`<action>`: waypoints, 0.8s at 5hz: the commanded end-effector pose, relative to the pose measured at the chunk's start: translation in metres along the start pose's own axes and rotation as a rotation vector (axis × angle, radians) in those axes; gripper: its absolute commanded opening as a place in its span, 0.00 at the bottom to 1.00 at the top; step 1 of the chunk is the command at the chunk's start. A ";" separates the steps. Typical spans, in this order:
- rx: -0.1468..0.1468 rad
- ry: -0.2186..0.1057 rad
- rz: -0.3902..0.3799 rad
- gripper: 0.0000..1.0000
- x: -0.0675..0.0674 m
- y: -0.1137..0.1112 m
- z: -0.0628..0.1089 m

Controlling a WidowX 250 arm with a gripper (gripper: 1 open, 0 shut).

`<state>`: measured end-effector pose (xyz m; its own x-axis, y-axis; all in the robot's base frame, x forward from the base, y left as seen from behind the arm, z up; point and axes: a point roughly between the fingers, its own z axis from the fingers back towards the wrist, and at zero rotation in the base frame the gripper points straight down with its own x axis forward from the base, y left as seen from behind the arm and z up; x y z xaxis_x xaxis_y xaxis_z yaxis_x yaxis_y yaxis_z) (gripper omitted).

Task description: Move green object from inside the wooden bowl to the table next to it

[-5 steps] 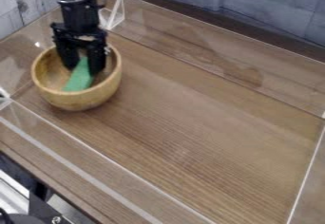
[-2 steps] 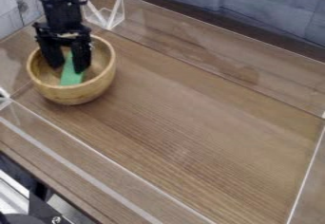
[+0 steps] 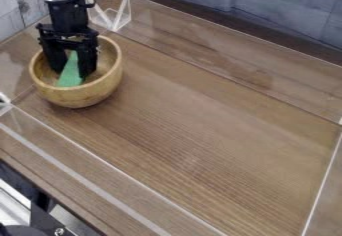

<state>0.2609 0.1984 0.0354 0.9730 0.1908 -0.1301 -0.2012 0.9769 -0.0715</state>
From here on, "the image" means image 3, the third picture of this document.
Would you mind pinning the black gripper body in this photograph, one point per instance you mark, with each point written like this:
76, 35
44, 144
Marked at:
68, 32

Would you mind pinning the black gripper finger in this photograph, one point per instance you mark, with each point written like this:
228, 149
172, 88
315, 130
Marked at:
56, 55
88, 60

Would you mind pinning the green rectangular block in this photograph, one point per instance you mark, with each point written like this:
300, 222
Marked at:
70, 77

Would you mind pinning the wooden bowl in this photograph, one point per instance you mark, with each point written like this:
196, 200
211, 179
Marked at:
94, 89

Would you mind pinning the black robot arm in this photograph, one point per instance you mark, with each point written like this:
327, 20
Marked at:
70, 33

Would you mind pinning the clear acrylic corner bracket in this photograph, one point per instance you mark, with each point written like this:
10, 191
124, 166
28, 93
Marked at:
110, 18

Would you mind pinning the black metal mount bracket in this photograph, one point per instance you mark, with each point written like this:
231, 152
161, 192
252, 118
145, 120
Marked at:
46, 223

